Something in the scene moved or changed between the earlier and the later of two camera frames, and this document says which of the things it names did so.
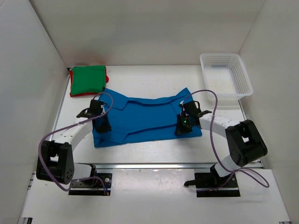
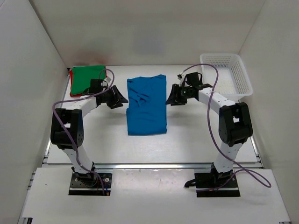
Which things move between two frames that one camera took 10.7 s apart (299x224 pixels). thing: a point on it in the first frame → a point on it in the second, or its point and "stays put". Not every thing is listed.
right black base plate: (206, 180) stays put
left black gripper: (103, 129) → (117, 98)
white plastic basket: (226, 76) stays put
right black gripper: (180, 129) → (174, 99)
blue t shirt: (134, 121) → (146, 111)
